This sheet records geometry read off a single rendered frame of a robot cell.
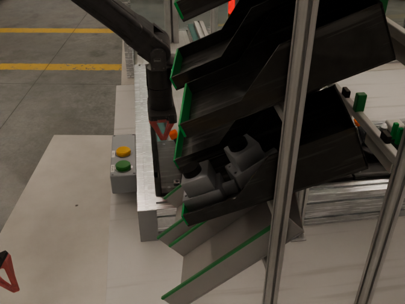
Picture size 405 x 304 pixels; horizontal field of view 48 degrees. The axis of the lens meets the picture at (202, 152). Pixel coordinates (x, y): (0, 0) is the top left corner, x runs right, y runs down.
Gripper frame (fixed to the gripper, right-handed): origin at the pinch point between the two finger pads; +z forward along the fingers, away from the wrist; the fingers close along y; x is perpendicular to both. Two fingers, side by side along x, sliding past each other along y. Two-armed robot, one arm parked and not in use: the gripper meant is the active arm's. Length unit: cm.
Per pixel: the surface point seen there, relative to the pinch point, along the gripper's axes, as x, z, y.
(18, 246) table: 37.9, 19.4, -13.9
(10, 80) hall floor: 116, 106, 283
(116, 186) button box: 13.5, 13.0, -1.9
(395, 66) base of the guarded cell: -109, 21, 76
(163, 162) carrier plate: 0.5, 8.6, 0.9
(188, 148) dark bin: -3.5, -14.1, -27.6
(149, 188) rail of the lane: 4.6, 9.6, -8.5
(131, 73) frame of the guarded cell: 8, 18, 82
